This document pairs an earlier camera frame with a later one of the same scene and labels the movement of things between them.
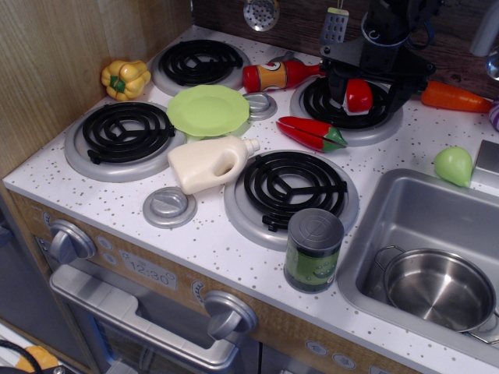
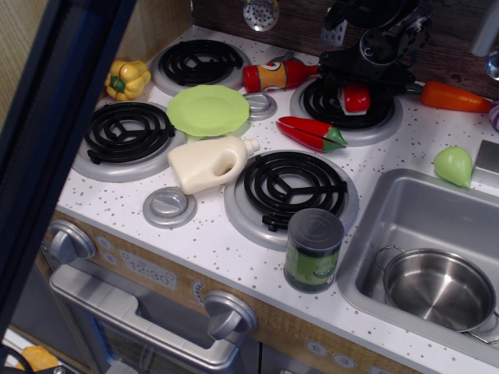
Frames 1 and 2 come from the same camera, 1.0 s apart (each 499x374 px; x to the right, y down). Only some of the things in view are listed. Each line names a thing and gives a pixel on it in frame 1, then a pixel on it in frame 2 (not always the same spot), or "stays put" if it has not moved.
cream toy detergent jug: (203, 164) stays put
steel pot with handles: (439, 288) stays put
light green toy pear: (454, 164) stays put
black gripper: (366, 58) -> (378, 57)
